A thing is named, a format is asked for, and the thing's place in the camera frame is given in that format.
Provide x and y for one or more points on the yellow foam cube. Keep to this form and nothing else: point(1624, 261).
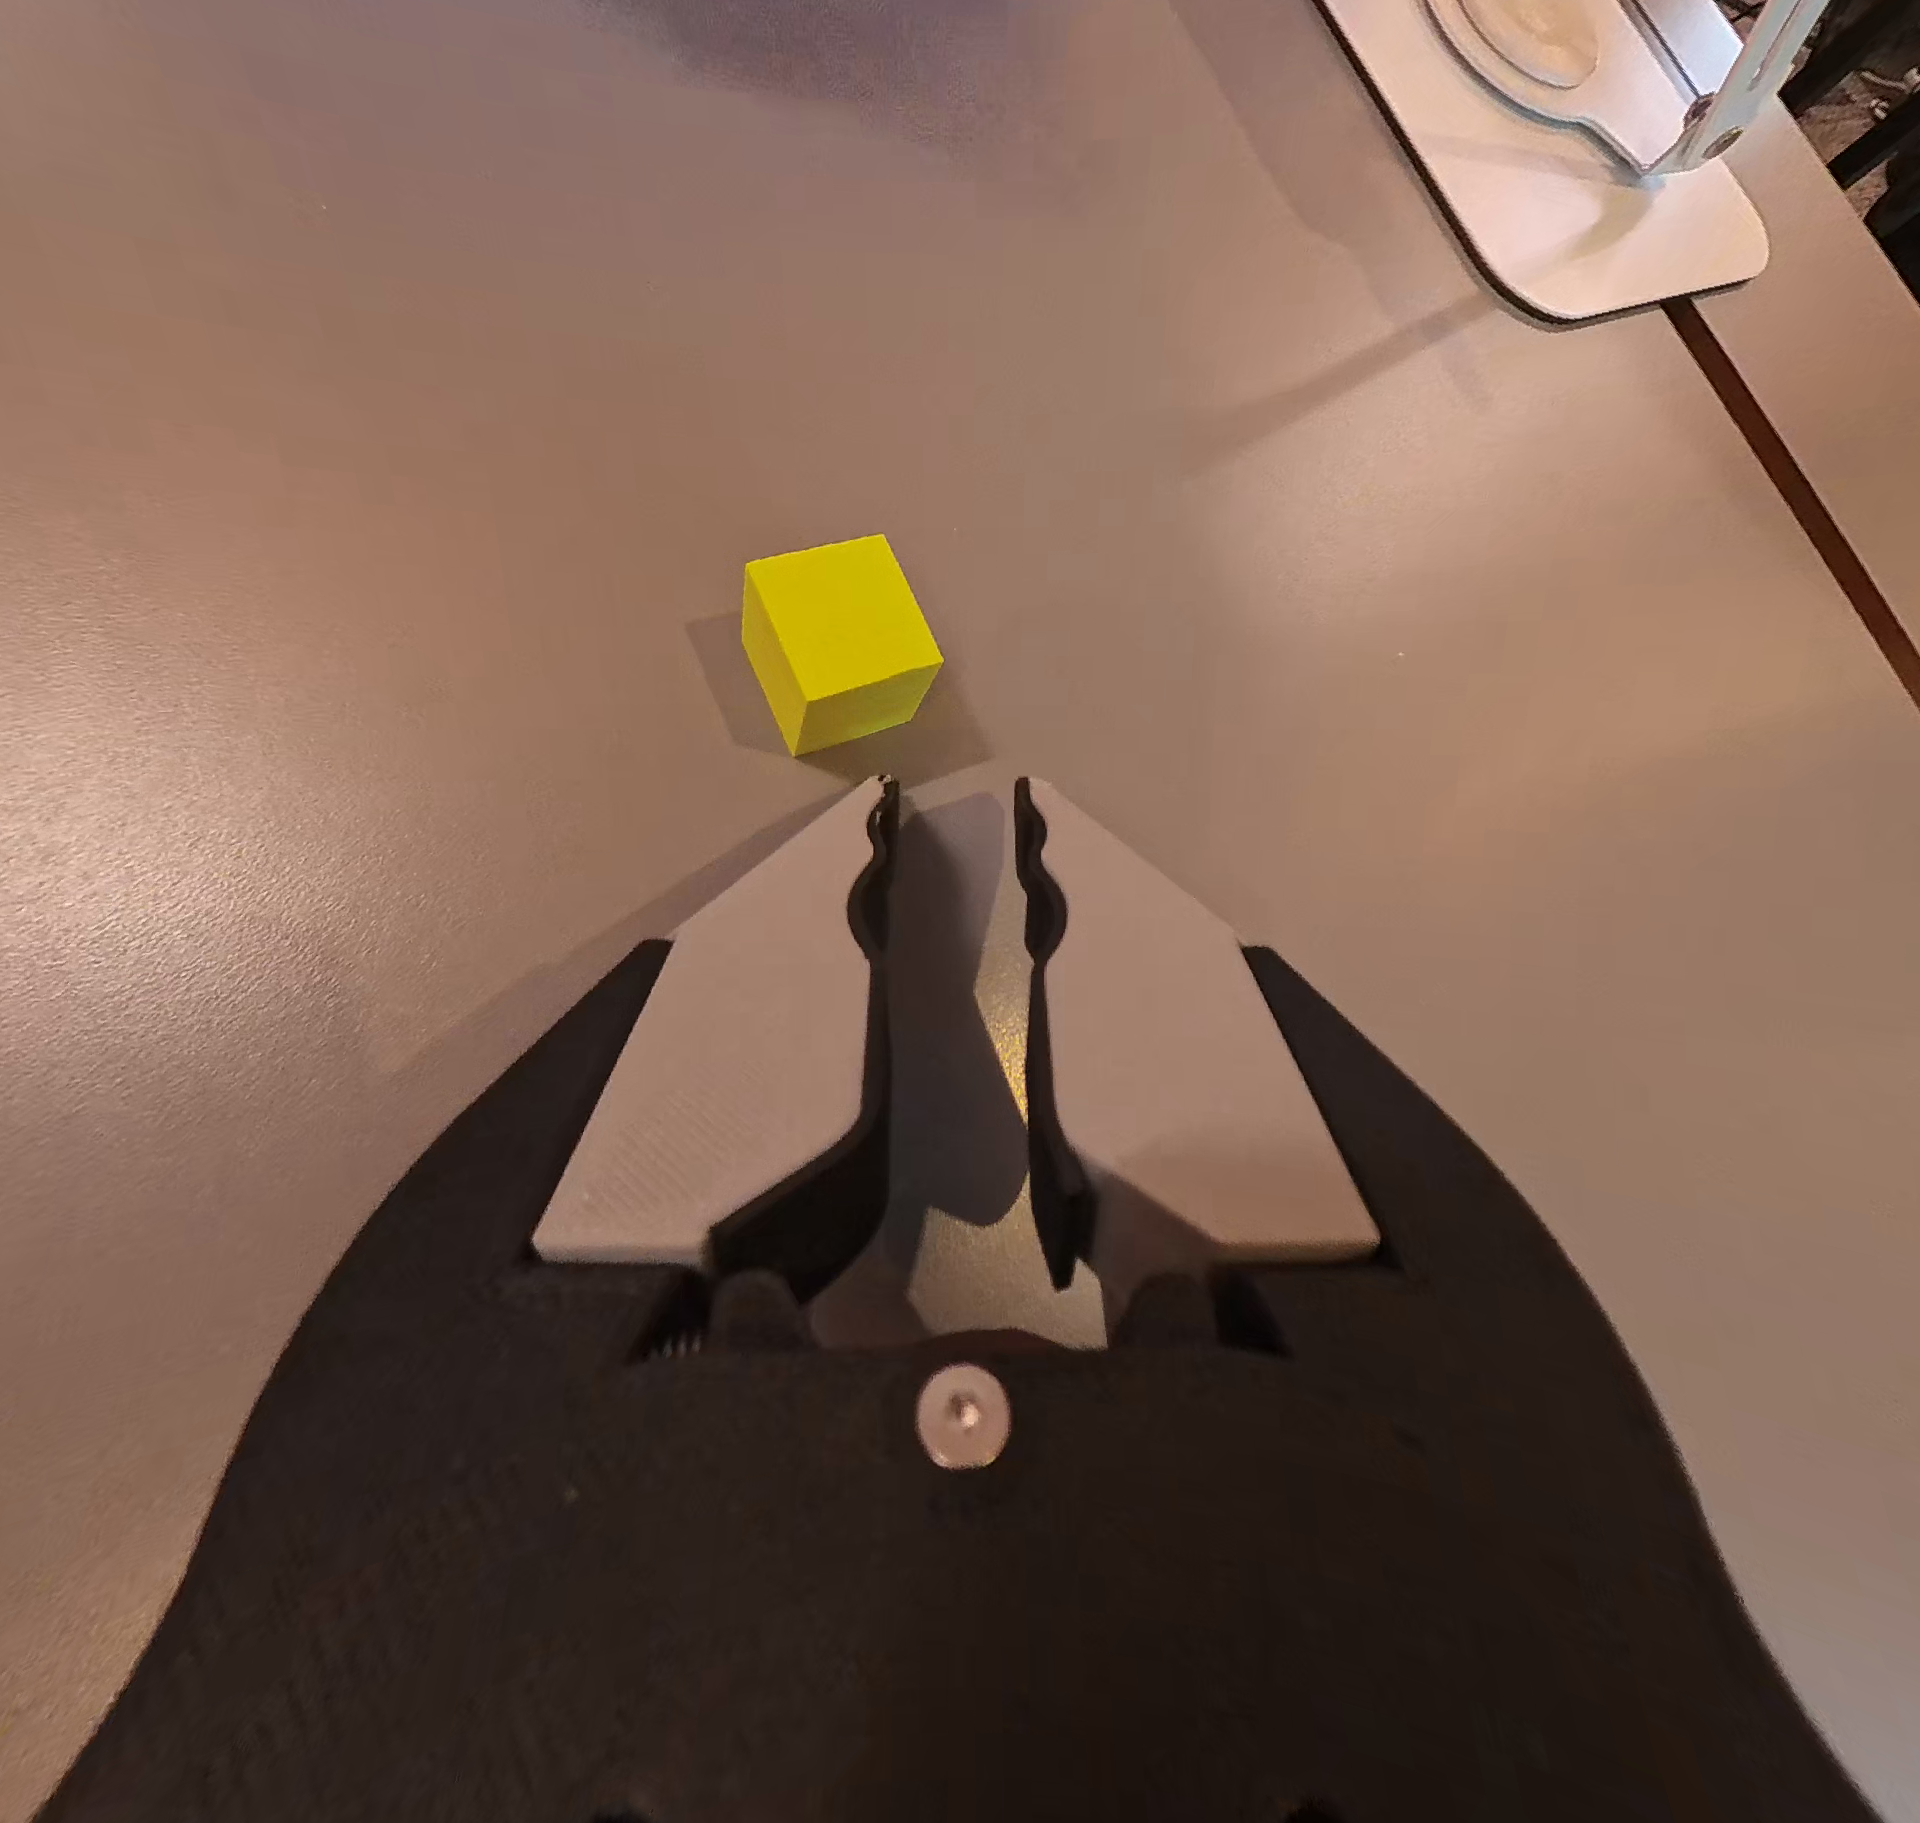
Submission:
point(841, 638)

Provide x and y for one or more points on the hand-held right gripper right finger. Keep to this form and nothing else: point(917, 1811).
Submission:
point(1200, 1103)

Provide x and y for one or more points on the white document stand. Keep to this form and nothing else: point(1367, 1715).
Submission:
point(1560, 205)

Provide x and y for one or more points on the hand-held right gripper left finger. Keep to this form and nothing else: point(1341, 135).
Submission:
point(706, 1089)

